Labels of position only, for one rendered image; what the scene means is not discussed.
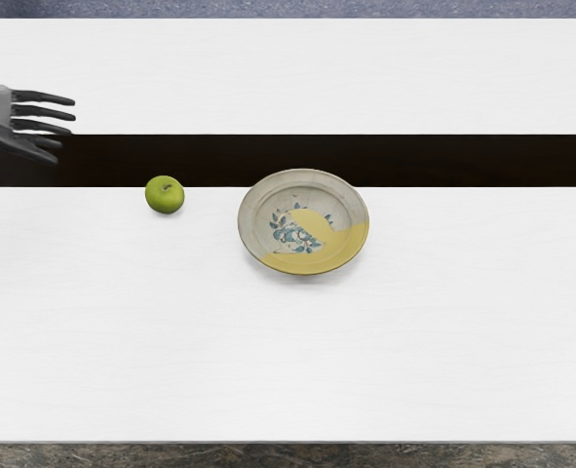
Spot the green apple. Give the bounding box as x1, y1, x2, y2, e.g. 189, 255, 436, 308
144, 175, 186, 215

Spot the grey patterned ceramic plate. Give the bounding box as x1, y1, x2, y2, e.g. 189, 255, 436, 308
237, 168, 370, 278

